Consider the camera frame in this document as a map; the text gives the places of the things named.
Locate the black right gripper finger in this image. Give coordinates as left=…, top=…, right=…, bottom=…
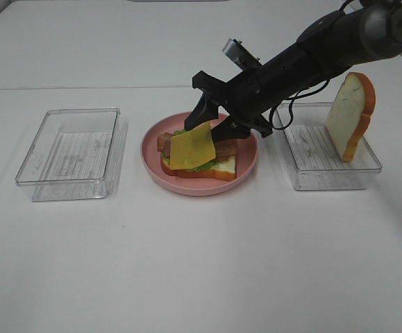
left=211, top=119, right=251, bottom=143
left=184, top=93, right=219, bottom=131

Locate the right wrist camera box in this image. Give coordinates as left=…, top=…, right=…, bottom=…
left=222, top=38, right=262, bottom=71

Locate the clear plastic tray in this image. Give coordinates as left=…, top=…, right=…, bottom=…
left=275, top=102, right=382, bottom=191
left=15, top=108, right=128, bottom=202

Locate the clear left plastic tray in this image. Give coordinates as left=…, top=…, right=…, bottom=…
left=15, top=108, right=128, bottom=202

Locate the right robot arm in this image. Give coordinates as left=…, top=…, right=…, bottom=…
left=184, top=1, right=402, bottom=142

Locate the white bread slice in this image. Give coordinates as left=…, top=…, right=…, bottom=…
left=160, top=155, right=237, bottom=181

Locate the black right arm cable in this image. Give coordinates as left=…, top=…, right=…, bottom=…
left=269, top=78, right=330, bottom=131

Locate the green lettuce leaf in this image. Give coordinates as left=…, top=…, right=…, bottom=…
left=164, top=128, right=222, bottom=172

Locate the pink round plate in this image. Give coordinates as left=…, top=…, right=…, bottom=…
left=141, top=112, right=258, bottom=196

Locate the clear right plastic tray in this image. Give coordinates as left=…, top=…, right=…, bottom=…
left=275, top=102, right=382, bottom=191

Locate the tray bacon strip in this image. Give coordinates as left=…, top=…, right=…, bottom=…
left=162, top=137, right=239, bottom=159
left=157, top=133, right=173, bottom=157

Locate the yellow cheese slice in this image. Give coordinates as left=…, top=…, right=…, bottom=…
left=169, top=121, right=217, bottom=171

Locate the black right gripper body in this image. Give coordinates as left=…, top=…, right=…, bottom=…
left=192, top=44, right=322, bottom=135

